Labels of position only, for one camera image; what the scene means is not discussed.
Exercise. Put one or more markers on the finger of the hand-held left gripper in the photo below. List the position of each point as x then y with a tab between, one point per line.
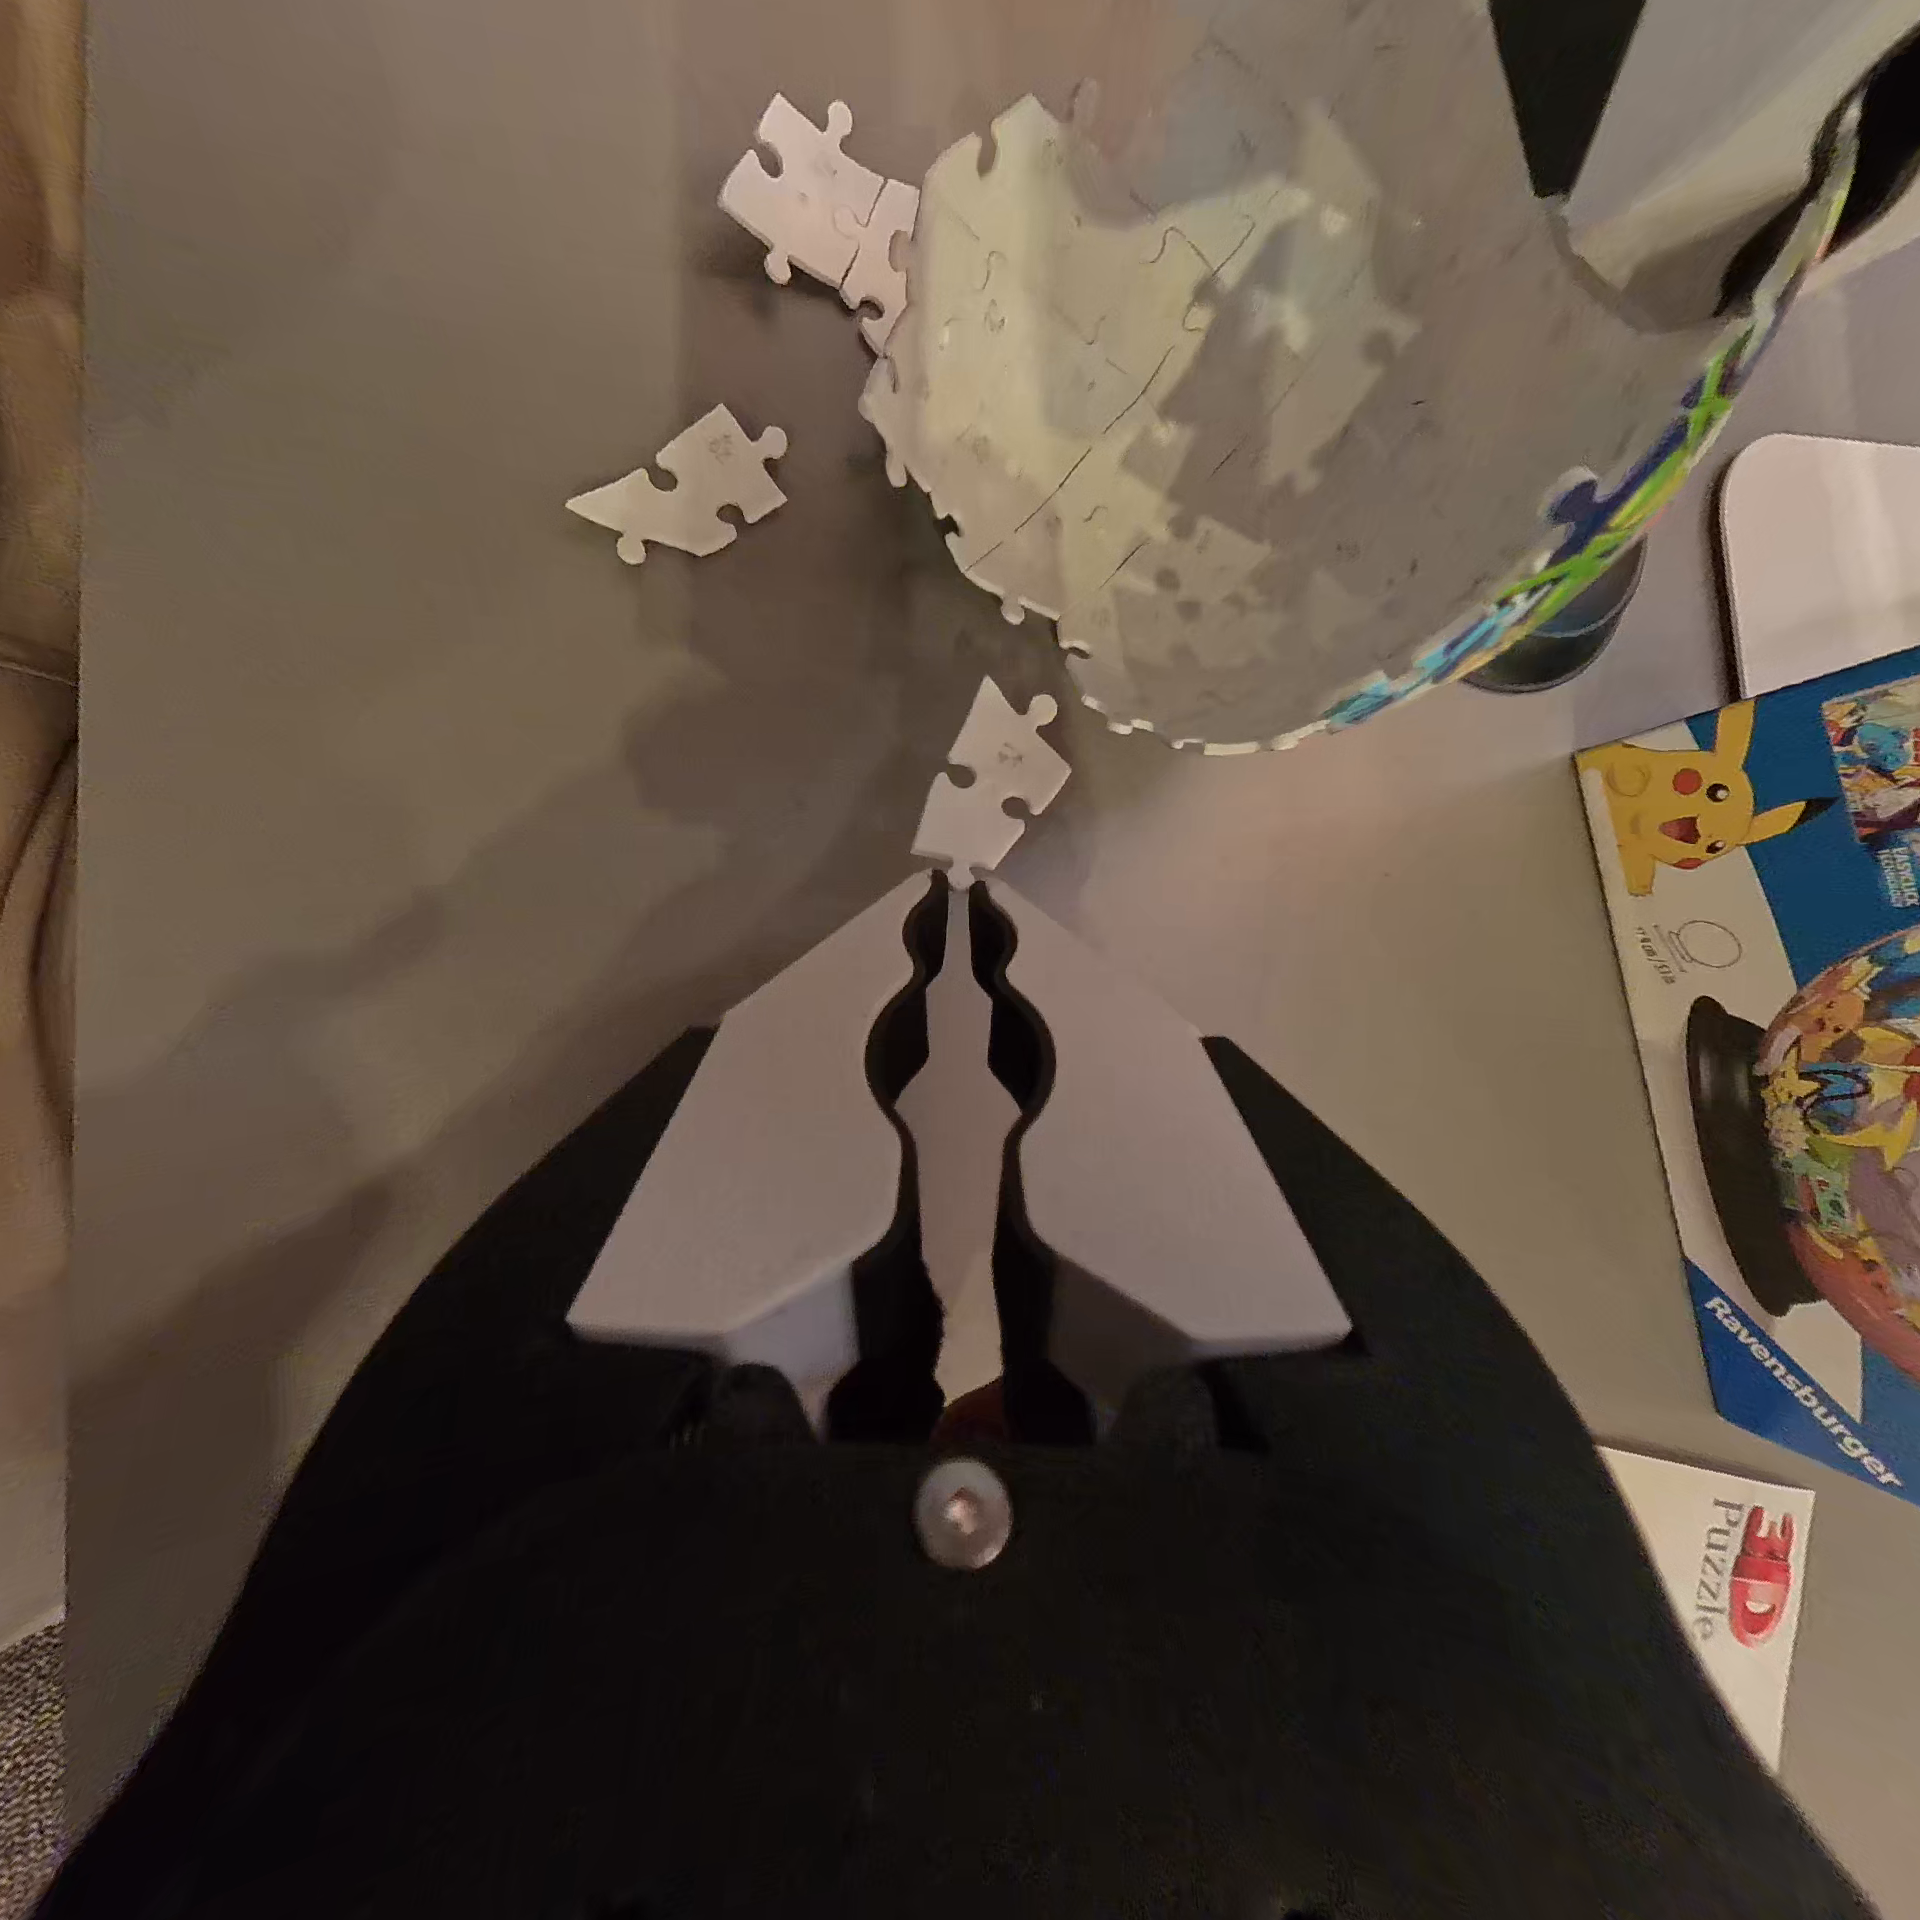
1710	164

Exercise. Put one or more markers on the white puzzle piece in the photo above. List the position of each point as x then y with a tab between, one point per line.
796	187
682	483
993	779
888	264

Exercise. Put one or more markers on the white rounded board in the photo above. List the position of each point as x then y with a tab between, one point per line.
1823	570

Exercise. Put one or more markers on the black round ball stand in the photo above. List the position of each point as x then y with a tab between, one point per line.
1576	630

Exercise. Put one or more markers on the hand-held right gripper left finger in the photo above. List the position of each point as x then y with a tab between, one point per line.
750	1185

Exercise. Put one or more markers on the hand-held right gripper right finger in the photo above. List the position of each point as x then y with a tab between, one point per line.
1172	1200

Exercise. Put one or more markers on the colourful puzzle ball shell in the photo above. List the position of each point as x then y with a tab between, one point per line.
1200	450

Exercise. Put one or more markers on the blue puzzle box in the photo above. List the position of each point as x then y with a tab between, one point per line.
1786	1050

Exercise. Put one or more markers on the white puzzle leaflet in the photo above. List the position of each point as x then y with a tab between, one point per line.
1725	1590

